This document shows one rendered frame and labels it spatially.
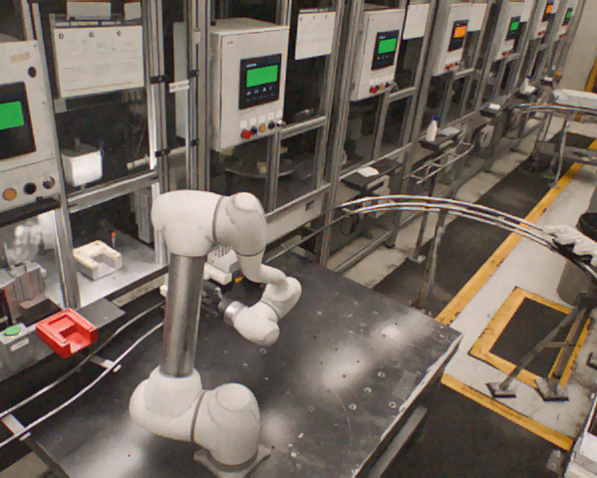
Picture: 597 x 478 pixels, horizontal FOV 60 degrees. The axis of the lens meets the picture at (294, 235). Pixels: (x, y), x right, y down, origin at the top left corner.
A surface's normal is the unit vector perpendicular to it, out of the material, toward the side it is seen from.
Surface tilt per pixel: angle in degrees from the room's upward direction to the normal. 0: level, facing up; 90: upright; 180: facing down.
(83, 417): 0
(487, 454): 0
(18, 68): 90
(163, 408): 68
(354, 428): 0
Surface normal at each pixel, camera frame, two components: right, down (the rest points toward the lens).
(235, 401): 0.18, -0.88
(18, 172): 0.79, 0.36
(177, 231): -0.18, 0.26
